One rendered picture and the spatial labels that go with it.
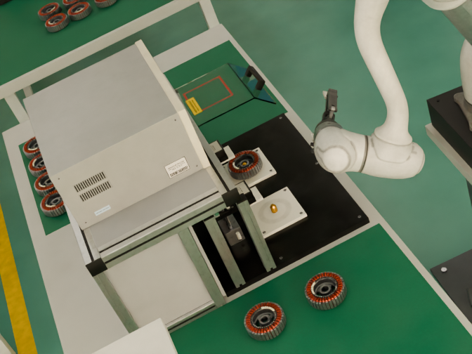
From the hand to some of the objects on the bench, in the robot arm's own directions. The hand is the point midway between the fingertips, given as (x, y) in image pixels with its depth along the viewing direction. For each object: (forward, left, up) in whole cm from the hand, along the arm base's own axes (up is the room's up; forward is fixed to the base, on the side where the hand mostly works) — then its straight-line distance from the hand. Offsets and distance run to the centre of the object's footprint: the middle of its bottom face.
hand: (322, 114), depth 266 cm
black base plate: (+25, +3, -24) cm, 35 cm away
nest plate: (+21, +14, -21) cm, 33 cm away
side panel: (+55, +44, -26) cm, 75 cm away
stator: (+12, +50, -23) cm, 56 cm away
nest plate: (+27, -9, -22) cm, 36 cm away
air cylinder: (+35, +18, -22) cm, 45 cm away
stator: (+30, +54, -24) cm, 66 cm away
